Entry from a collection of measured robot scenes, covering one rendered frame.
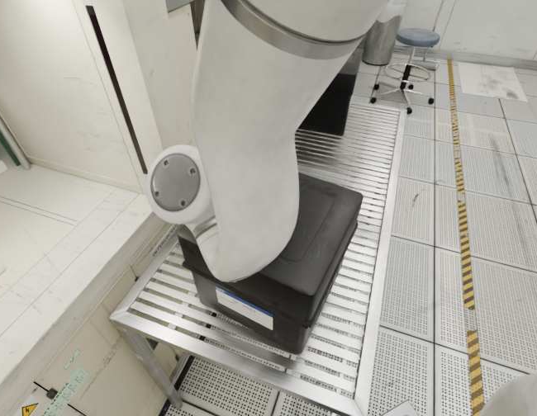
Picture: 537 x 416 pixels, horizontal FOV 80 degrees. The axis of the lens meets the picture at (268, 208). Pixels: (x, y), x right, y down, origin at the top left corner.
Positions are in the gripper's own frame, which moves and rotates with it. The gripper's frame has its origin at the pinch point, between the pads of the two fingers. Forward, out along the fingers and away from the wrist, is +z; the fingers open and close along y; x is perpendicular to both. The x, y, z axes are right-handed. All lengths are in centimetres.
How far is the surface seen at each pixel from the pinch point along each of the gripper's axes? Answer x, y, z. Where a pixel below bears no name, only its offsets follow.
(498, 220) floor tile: -33, -82, 180
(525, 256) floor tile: -16, -96, 163
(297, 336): 22.7, -12.5, 4.4
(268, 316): 21.1, -6.1, 2.7
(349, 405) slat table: 31.5, -26.1, 7.6
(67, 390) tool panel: 54, 29, -4
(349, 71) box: -53, 9, 56
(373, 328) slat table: 19.0, -26.0, 20.1
